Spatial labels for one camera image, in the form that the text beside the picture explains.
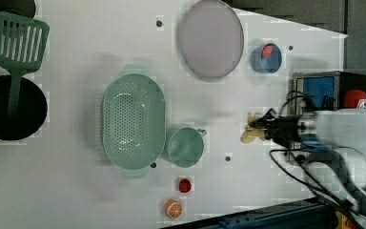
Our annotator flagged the orange slice toy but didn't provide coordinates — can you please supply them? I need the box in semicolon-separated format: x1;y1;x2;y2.
164;199;183;219

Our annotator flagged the black round pan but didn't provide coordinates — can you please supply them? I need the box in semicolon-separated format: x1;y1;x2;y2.
0;74;49;141

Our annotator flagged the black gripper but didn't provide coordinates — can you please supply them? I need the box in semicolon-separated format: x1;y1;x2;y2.
249;108;301;147

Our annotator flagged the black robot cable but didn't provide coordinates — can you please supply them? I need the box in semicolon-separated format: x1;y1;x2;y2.
268;90;366;223

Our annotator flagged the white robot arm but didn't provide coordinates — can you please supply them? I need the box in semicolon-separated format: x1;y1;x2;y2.
245;109;366;192

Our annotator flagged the green oval colander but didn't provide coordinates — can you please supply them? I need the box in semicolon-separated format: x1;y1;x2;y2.
101;64;166;179

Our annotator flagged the red ketchup bottle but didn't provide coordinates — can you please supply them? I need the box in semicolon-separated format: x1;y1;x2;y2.
343;90;366;109

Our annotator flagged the black cylindrical container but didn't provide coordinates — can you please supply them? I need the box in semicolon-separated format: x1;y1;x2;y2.
0;0;36;18

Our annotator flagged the green measuring cup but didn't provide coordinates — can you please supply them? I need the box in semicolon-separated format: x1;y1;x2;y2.
166;127;207;168

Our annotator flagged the grey round plate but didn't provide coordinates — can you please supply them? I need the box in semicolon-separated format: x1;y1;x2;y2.
179;0;244;78

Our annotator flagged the green slotted spatula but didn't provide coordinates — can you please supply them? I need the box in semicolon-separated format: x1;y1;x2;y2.
0;11;50;117

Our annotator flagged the silver toaster oven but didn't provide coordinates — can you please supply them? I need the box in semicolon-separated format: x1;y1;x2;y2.
288;72;366;163

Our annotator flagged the blue small bowl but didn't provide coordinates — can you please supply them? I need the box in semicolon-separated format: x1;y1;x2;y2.
251;43;282;73

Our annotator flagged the yellow banana toy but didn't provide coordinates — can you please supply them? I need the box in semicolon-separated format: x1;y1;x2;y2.
240;113;266;144

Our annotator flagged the red strawberry toy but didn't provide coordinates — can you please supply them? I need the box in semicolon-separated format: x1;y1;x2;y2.
261;45;274;59

